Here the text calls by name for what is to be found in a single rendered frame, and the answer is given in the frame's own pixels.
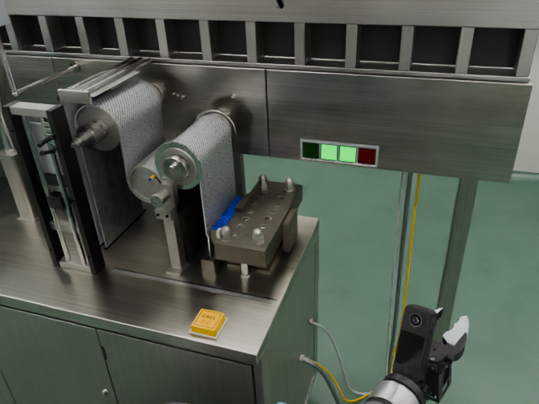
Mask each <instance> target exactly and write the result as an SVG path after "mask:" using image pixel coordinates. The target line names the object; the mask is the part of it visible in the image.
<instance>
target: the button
mask: <svg viewBox="0 0 539 404"><path fill-rule="evenodd" d="M224 321H225V314H224V313H220V312H216V311H212V310H208V309H201V311H200V312H199V313H198V315H197V317H196V318H195V320H194V322H193V323H192V324H191V329H192V332H195V333H202V334H205V335H209V336H213V337H216V335H217V333H218V331H219V329H220V328H221V326H222V324H223V322H224Z"/></svg>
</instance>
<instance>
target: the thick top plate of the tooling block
mask: <svg viewBox="0 0 539 404"><path fill-rule="evenodd" d="M268 185H269V187H268V188H259V187H258V182H257V183H256V185H255V186H254V187H253V189H252V190H251V192H250V193H249V194H252V196H253V199H252V200H251V201H250V202H249V204H248V206H247V207H246V209H245V210H244V212H243V213H239V212H235V213H234V215H233V216H232V218H231V219H230V221H229V222H228V224H227V225H228V226H229V227H230V231H231V232H232V236H233V239H232V240H231V241H229V242H223V241H221V238H220V239H218V238H217V239H216V240H215V241H214V242H213V245H214V252H215V259H218V260H223V261H231V262H236V263H241V264H245V265H253V266H258V267H262V268H266V266H267V265H268V263H269V262H270V259H271V257H272V256H273V254H274V252H275V250H276V248H277V246H278V244H279V242H280V241H281V239H282V237H283V230H282V223H283V221H284V220H285V218H286V216H287V215H288V213H289V211H290V209H291V208H298V207H299V205H300V203H301V202H302V185H300V184H295V185H294V188H295V190H294V191H292V192H286V191H285V190H284V188H285V183H281V182H274V181H268ZM255 228H259V229H261V231H262V235H263V236H264V243H263V244H260V245H255V244H253V243H252V236H253V230H254V229H255Z"/></svg>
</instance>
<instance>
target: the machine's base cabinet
mask: <svg viewBox="0 0 539 404"><path fill-rule="evenodd" d="M318 240H319V229H318V231H317V232H316V235H315V237H314V239H313V242H312V244H311V246H310V249H309V251H308V253H307V254H306V258H305V260H304V261H303V264H302V267H301V268H300V271H299V273H298V275H297V278H296V280H295V282H294V285H293V287H292V289H291V290H290V294H289V296H288V297H287V300H286V303H285V304H284V307H283V309H282V311H281V314H280V316H279V318H278V321H277V323H276V325H275V326H274V330H273V332H272V333H271V336H270V338H269V340H268V343H267V345H266V347H265V349H264V352H263V354H262V356H261V359H260V361H259V363H258V364H257V365H254V364H250V363H246V362H240V361H237V360H233V359H230V358H223V357H220V356H217V355H213V354H210V353H203V352H200V351H196V350H193V349H187V348H183V347H179V346H176V345H170V344H167V343H163V342H159V341H153V340H150V339H147V338H143V337H137V336H133V335H130V334H126V333H120V332H116V331H113V330H109V329H104V328H100V327H96V326H93V325H87V324H83V323H80V322H76V321H70V320H67V319H63V318H60V317H53V316H50V315H46V314H43V313H37V312H33V311H30V310H26V309H20V308H17V307H13V306H9V305H4V304H0V404H162V403H167V402H189V403H194V404H276V403H278V402H285V403H287V404H307V402H308V399H309V396H310V392H311V389H312V386H313V384H314V379H315V376H316V373H317V370H316V369H315V368H314V367H312V366H310V365H308V364H306V363H305V362H304V363H301V362H300V361H299V358H300V356H301V354H304V355H306V357H310V360H312V361H314V362H317V363H318V327H317V326H316V325H310V324H309V320H310V318H313V319H314V321H315V322H317V323H318Z"/></svg>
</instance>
